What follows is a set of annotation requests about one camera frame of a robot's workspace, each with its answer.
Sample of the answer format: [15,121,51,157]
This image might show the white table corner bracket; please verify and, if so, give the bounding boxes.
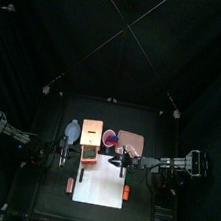
[0,201,10,221]

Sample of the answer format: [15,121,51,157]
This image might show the wooden box with slot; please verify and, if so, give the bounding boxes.
[79,117,105,148]

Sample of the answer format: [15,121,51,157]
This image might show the red plastic cup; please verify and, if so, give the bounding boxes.
[100,128,117,149]

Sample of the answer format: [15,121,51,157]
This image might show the pink rectangular block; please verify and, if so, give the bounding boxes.
[65,176,76,195]

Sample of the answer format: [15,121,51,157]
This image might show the red and blue pens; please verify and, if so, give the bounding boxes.
[105,138,120,148]

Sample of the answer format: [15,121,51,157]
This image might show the pale blue bowl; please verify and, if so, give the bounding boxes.
[62,118,83,147]

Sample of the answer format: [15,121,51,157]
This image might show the blue plastic utensil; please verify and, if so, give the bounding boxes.
[107,134,120,144]

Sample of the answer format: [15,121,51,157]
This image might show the dark green sushi roll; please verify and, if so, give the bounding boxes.
[84,148,98,160]

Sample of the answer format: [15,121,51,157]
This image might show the white printed label sheet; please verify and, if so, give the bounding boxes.
[152,205,176,221]

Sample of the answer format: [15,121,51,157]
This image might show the thin diagonal frame cord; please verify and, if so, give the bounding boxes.
[78,0,199,111]
[45,0,178,106]

